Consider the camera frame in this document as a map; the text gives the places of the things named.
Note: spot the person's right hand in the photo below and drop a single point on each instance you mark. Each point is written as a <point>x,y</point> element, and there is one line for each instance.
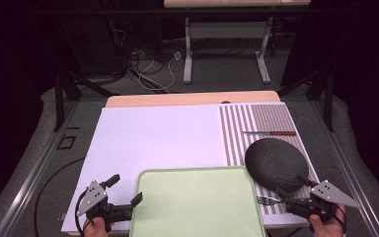
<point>327,229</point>

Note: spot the dark curtain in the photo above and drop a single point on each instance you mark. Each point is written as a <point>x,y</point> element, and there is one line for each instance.
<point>6,98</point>
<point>368,82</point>

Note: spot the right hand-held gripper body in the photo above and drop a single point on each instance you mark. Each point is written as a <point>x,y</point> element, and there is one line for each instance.
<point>327,196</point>

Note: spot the desk with white metal legs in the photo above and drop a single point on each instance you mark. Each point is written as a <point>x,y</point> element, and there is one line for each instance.
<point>187,49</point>

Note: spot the aluminium floor rail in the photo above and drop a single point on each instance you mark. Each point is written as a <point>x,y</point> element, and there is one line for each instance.
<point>347,177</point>
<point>31,177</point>

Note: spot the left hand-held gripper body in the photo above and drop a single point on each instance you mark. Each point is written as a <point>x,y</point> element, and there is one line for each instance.
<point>93,199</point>

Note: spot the person's left hand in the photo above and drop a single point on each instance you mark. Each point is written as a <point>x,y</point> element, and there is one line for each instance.
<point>95,229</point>

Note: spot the white placemat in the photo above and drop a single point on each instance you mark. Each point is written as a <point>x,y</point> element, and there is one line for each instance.
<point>151,138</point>

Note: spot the light wooden table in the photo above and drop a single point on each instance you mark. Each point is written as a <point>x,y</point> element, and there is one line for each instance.
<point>190,98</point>

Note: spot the grey striped placemat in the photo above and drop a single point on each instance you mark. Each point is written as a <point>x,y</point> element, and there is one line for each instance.
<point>237,131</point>

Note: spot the black round plate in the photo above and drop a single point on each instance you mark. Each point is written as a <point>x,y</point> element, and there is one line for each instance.
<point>273,163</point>

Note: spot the black metal stand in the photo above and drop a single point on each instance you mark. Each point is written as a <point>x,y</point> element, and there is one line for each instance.
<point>328,105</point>
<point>58,105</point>

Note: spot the light green plastic tray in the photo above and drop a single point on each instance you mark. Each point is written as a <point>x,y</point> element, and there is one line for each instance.
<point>194,204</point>

